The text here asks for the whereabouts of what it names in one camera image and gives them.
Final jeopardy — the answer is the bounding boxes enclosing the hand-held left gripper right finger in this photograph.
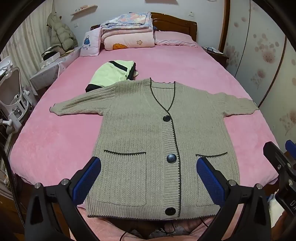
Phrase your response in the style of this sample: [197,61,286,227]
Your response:
[196,156,271,241]

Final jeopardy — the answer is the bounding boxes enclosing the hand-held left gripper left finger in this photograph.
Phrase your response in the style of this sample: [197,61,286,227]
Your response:
[24,156,102,241]

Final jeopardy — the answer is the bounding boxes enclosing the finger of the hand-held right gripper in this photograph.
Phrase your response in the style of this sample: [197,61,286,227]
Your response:
[263,141,293,183]
[285,140,296,163]

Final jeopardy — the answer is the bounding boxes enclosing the beige knit cardigan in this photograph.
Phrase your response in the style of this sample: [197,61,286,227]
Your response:
[50,78,259,219]

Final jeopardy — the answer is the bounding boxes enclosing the pink bed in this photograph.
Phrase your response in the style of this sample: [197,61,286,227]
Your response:
[9,35,280,241]

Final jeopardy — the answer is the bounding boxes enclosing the patterned wardrobe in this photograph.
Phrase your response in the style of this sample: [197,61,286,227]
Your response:
[218,0,296,153]

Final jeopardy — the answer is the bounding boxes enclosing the green and black folded garment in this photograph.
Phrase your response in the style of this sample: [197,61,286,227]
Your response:
[85,60,139,93]

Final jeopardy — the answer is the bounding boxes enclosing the white office chair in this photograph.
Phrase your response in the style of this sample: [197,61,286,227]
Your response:
[0,56,38,135]

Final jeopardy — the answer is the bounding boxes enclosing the white bedside box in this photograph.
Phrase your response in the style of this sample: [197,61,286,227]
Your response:
[30,61,60,90]

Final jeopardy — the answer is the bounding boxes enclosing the wooden nightstand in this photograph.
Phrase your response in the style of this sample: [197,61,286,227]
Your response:
[201,47,229,69]

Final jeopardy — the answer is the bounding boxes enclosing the papers on nightstand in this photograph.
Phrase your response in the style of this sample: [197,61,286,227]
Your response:
[202,46,224,55]

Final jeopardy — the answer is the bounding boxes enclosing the beige curtain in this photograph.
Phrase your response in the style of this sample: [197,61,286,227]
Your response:
[0,11,53,77]

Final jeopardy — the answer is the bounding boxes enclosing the olive puffer jacket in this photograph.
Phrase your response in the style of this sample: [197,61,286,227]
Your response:
[47,10,78,51]

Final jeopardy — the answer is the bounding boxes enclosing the wooden headboard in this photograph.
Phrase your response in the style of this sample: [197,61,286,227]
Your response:
[90,12,197,42]

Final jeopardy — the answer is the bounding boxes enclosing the floral folded quilt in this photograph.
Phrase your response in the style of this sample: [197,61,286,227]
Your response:
[100,11,153,36]

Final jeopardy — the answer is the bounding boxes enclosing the wooden wall shelf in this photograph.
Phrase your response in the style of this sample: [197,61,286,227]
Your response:
[70,5,98,16]

